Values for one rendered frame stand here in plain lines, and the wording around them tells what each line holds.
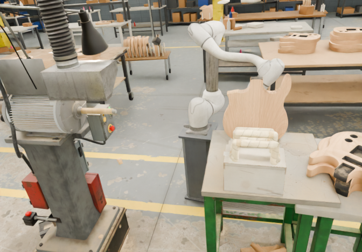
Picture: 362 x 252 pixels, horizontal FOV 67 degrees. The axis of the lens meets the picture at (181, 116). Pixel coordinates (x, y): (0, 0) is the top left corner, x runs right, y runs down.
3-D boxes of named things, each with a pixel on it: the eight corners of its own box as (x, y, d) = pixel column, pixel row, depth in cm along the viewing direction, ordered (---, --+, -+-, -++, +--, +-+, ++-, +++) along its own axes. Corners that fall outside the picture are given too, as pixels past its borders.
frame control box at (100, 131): (72, 151, 184) (61, 118, 172) (88, 134, 203) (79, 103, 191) (105, 153, 179) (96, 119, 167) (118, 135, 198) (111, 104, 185)
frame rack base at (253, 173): (223, 191, 130) (223, 163, 122) (225, 170, 143) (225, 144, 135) (283, 197, 124) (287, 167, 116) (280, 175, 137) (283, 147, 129)
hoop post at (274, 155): (270, 165, 119) (271, 147, 114) (269, 160, 121) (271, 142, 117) (277, 165, 118) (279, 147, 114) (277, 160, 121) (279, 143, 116)
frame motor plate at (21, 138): (5, 143, 156) (2, 138, 154) (33, 123, 177) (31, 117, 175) (60, 146, 148) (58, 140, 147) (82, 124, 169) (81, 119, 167)
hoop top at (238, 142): (231, 147, 119) (231, 141, 118) (231, 143, 122) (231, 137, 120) (279, 150, 114) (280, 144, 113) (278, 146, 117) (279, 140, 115)
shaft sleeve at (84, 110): (84, 109, 151) (83, 114, 150) (81, 106, 148) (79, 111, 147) (114, 110, 147) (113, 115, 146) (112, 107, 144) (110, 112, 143)
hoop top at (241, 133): (232, 137, 126) (232, 131, 125) (232, 133, 129) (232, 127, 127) (278, 140, 121) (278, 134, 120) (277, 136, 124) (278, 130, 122)
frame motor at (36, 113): (8, 140, 153) (-10, 98, 141) (39, 117, 176) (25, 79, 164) (72, 143, 145) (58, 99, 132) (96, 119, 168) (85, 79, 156)
